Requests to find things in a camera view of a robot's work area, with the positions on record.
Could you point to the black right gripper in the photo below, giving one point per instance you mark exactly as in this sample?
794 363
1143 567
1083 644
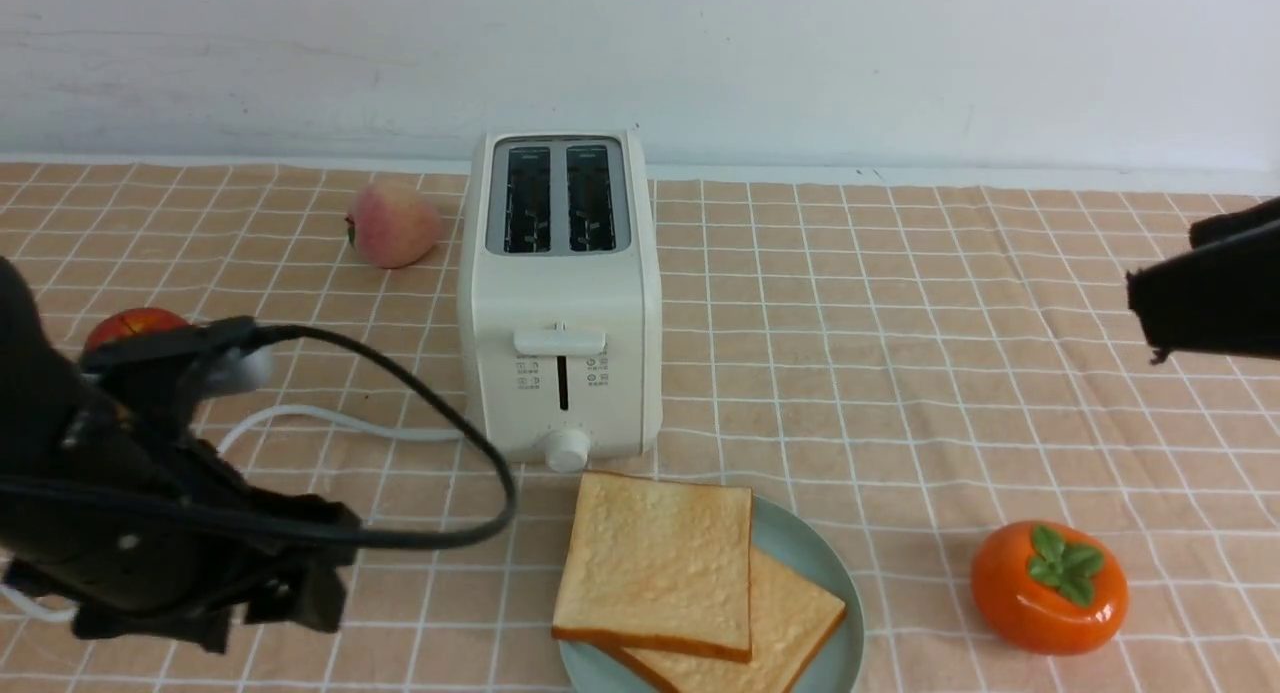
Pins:
1220 297

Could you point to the red apple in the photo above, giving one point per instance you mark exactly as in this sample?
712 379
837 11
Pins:
133 322

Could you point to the toast slice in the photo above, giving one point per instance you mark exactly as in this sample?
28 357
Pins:
791 619
658 565

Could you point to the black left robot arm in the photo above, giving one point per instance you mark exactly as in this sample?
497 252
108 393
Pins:
142 576

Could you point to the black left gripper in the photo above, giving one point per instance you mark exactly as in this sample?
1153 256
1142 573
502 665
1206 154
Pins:
130 513

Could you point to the orange persimmon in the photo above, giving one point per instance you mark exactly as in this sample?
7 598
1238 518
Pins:
1049 589

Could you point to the pink peach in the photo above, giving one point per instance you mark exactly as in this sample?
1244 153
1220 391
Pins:
392 226

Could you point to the orange checkered tablecloth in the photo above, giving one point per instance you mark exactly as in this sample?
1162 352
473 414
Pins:
906 368

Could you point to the light blue plate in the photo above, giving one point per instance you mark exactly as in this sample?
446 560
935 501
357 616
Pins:
833 665

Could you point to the white two-slot toaster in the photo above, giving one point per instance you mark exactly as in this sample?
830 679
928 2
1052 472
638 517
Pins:
559 298

